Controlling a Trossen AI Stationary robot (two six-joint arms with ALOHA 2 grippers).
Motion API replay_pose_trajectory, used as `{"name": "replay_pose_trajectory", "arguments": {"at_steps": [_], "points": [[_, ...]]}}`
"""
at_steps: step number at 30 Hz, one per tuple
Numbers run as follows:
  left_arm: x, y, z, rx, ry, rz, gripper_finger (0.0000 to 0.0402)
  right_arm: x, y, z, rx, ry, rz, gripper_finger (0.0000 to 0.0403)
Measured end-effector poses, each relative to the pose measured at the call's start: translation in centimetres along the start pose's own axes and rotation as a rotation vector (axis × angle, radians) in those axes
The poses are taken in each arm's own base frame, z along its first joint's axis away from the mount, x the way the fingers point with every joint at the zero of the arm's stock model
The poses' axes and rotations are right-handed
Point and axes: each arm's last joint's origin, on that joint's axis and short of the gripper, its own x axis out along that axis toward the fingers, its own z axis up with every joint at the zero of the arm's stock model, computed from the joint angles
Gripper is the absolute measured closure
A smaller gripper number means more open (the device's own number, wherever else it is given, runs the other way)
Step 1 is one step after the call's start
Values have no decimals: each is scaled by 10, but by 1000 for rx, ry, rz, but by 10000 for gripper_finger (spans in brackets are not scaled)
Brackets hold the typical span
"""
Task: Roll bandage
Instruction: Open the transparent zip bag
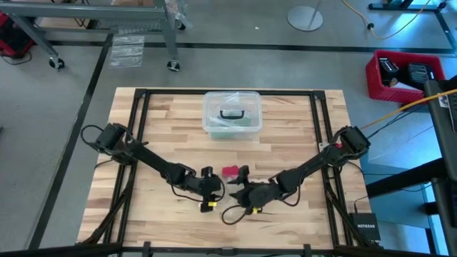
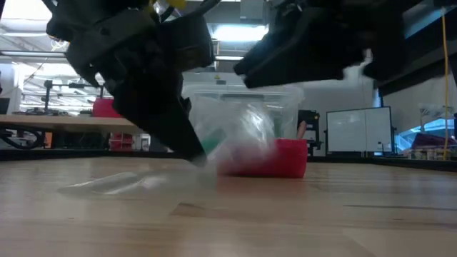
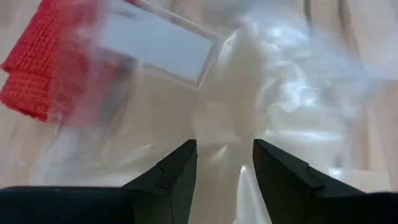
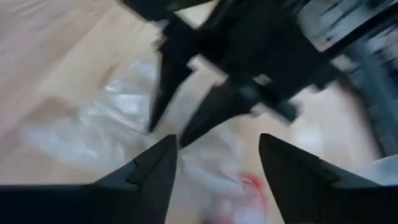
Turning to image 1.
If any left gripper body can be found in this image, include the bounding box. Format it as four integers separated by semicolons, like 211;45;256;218
194;166;226;214

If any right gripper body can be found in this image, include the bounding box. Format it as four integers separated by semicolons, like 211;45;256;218
233;164;286;215

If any red elastic bandage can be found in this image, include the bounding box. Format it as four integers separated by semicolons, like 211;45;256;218
221;165;239;179

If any clear plastic storage bin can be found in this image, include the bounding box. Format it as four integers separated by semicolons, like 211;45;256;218
201;91;263;141

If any green bandage roll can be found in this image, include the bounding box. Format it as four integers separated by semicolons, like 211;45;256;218
209;121;253;140

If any clear plastic sheet on floor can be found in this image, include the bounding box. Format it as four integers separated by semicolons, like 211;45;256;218
108;34;146;69

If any red plastic crate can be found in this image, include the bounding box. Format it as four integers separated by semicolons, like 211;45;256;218
365;49;446;104

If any round stand base with pole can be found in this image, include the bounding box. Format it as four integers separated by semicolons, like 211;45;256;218
286;0;324;32

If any black device in crate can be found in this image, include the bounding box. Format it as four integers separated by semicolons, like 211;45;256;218
378;56;400;86
406;62;436;86

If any cluttered background desk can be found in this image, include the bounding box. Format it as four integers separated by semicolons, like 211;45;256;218
367;0;457;56

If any red tool bag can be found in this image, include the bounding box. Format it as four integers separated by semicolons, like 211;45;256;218
0;12;35;60

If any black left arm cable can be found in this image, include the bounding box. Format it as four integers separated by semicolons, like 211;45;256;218
170;178;226;203

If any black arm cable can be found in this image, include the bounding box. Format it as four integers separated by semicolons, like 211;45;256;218
170;178;226;203
221;185;301;226

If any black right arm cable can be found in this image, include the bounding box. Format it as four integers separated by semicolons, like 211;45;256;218
221;185;301;226

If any black Netgear network switch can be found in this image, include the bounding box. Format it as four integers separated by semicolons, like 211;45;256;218
348;212;381;242

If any black looped base cable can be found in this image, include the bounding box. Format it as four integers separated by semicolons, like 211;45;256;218
80;124;106;144

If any yellow hanging cable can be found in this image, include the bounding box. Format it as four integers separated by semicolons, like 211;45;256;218
360;88;457;130

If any yellow floor extension cable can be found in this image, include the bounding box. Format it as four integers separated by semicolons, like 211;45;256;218
341;0;435;41

